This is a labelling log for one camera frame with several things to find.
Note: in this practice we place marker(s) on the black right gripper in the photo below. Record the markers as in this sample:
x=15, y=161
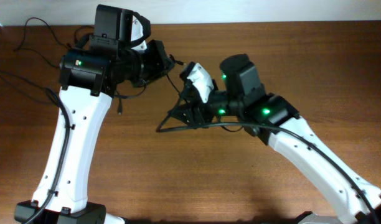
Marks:
x=194, y=111

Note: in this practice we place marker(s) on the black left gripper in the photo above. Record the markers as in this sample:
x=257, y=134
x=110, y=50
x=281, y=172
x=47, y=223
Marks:
x=162, y=65

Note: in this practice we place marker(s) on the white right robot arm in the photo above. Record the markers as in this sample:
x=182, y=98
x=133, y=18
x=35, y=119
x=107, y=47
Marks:
x=279, y=125

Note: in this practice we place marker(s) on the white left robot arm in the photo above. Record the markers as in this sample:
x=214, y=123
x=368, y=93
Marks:
x=118, y=50

